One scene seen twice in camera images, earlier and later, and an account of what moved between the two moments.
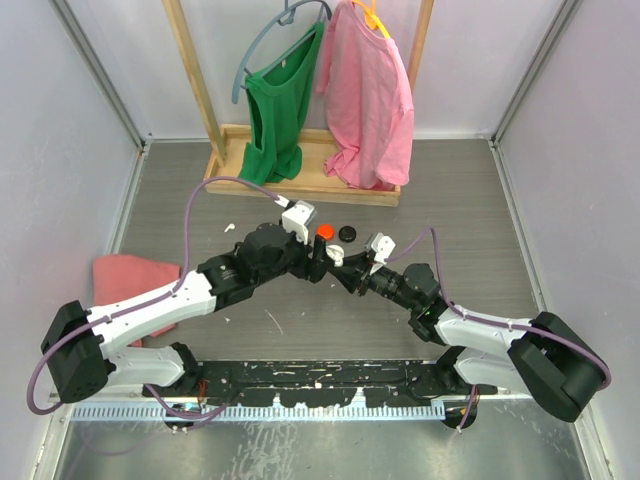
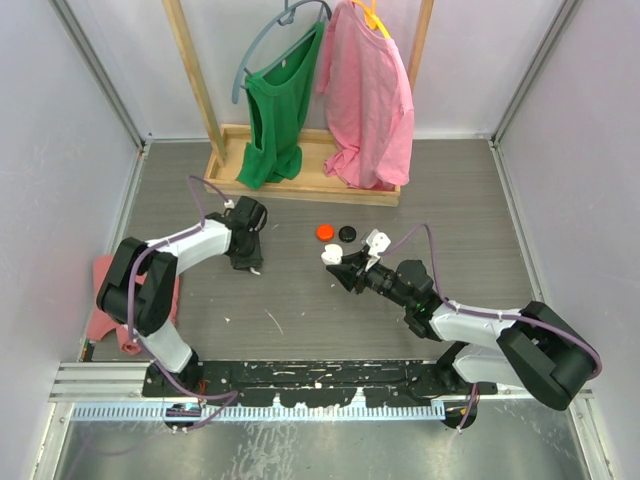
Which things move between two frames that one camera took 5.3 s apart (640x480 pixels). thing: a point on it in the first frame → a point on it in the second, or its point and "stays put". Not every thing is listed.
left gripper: [313, 269] → [254, 260]
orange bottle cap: [325, 230] stays put
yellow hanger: [372, 20] stays put
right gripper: [351, 278] stays put
